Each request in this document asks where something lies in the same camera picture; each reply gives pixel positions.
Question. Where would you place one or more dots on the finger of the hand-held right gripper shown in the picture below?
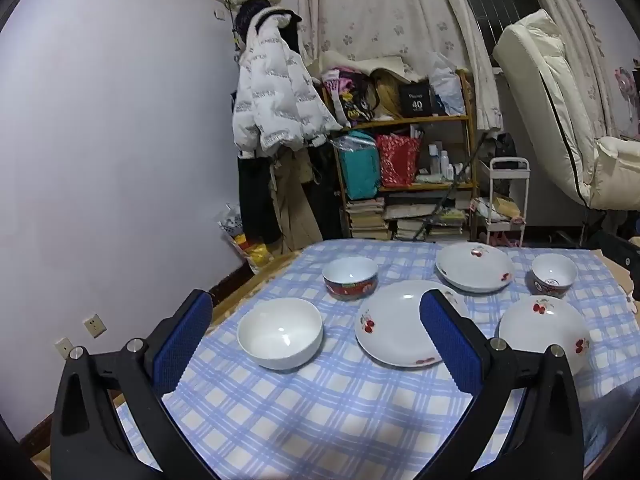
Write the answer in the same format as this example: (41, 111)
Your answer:
(622, 255)

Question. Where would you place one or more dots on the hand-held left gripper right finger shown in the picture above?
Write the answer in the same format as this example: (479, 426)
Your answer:
(450, 345)

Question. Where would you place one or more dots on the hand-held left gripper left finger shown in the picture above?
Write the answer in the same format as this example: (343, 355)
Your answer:
(182, 340)

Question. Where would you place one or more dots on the white cherry print plate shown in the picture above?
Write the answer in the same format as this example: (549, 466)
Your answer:
(395, 330)
(470, 270)
(540, 335)

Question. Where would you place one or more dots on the white bowl with red seal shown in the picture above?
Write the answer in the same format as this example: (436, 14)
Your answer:
(555, 267)

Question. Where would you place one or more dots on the plain white bowl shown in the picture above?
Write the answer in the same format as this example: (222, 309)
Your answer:
(280, 345)

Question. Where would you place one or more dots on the red patterned bowl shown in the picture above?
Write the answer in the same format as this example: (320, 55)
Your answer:
(350, 272)

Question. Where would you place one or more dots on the printed plastic bag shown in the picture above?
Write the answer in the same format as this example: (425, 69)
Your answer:
(250, 250)

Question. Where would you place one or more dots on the wide stack of books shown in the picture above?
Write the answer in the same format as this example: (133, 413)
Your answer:
(440, 227)

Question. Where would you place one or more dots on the blue checkered blanket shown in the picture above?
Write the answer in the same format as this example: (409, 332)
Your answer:
(300, 410)

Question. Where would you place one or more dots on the white metal cart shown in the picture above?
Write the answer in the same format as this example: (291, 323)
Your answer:
(509, 162)

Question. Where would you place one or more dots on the tall stack of books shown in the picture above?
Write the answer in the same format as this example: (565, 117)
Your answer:
(367, 220)

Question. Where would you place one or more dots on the dark long pole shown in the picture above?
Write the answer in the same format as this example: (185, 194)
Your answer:
(450, 190)

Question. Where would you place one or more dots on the black trousers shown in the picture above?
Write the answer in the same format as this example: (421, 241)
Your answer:
(255, 195)

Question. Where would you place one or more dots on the beige coat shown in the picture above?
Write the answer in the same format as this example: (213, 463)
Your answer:
(295, 200)

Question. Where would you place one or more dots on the white plastic bottle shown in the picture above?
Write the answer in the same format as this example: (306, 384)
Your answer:
(444, 162)
(433, 157)

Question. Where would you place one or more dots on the cream folded mattress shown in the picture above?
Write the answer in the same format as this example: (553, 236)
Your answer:
(540, 90)

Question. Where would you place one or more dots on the red patterned bag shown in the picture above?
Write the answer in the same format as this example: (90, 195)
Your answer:
(397, 160)

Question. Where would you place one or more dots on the teal bag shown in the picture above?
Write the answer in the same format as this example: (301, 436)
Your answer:
(360, 170)

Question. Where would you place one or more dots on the black hanging garment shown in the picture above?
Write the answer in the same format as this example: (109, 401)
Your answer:
(325, 185)

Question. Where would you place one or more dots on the yellow wooden shelf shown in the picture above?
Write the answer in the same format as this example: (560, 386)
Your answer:
(415, 121)

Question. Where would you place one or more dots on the floral white curtain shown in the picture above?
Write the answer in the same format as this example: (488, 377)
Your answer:
(380, 20)
(580, 15)

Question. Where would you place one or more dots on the white plastic bag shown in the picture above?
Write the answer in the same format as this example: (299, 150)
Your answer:
(447, 85)

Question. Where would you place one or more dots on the black paper bag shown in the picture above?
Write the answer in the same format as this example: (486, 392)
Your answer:
(415, 102)

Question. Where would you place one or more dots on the white printed puffer jacket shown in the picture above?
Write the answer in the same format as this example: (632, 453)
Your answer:
(270, 90)

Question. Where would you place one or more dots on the pink printed bag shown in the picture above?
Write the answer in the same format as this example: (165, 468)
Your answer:
(345, 92)

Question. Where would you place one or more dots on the dark window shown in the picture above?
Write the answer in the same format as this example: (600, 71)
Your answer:
(495, 10)

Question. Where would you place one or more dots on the cream foam pad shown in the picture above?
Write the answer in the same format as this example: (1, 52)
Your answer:
(360, 62)

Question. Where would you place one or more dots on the dark knit hat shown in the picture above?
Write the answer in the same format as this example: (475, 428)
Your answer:
(250, 15)

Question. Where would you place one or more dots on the beige wall socket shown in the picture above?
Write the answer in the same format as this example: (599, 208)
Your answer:
(94, 326)
(63, 347)

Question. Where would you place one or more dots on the pink wall decoration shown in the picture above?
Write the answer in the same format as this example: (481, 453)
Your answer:
(627, 85)

